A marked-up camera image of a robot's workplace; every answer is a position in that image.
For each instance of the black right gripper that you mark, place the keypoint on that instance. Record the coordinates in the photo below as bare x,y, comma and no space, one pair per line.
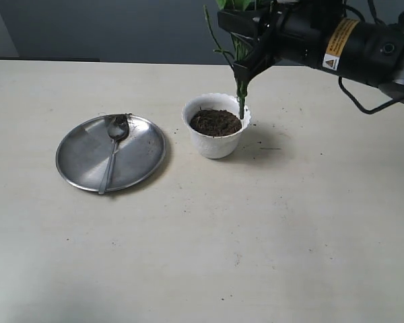
298,31

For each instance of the artificial red flower stem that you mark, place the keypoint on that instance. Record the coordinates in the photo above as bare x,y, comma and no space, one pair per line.
239,50

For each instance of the steel spork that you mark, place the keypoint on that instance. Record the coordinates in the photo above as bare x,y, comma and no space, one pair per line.
118,130

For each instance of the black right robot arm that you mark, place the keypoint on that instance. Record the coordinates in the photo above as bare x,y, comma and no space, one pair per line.
371,54

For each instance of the dark potting soil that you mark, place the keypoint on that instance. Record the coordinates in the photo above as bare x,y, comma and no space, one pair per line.
215,123

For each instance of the round steel plate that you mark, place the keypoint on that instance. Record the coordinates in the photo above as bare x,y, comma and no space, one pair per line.
83,154

